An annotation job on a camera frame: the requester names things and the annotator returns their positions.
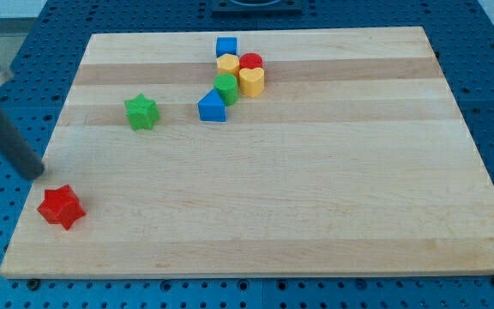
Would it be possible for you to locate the wooden board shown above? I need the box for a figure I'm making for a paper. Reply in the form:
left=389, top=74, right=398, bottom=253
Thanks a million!
left=0, top=27, right=494, bottom=279

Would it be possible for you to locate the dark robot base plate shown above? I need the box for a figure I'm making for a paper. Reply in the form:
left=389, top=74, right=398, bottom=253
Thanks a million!
left=208, top=0, right=303, bottom=16

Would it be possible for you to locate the yellow heart block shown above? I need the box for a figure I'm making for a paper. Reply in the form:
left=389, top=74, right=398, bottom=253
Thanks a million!
left=239, top=68, right=265, bottom=98

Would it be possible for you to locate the blue cube block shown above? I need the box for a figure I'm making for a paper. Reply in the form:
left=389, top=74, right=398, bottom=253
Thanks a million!
left=215, top=37, right=238, bottom=58

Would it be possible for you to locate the red cylinder block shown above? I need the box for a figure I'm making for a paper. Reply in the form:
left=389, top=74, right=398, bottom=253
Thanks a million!
left=239, top=52, right=263, bottom=70

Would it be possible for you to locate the blue triangle block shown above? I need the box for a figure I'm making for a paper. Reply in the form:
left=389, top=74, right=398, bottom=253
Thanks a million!
left=197, top=89, right=226, bottom=122

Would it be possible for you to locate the yellow hexagon block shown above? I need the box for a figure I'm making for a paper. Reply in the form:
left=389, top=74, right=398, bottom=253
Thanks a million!
left=216, top=53, right=239, bottom=79

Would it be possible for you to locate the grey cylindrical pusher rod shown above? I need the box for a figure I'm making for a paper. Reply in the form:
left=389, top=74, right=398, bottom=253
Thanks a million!
left=0, top=107, right=45, bottom=180

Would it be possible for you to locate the green cylinder block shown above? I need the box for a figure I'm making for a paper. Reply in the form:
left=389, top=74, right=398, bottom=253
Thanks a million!
left=213, top=73, right=239, bottom=106

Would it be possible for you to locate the green star block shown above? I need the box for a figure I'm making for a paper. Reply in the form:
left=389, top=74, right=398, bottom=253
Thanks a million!
left=124, top=94, right=160, bottom=130

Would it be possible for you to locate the red star block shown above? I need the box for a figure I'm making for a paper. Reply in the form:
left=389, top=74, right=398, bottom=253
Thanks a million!
left=37, top=185, right=86, bottom=230

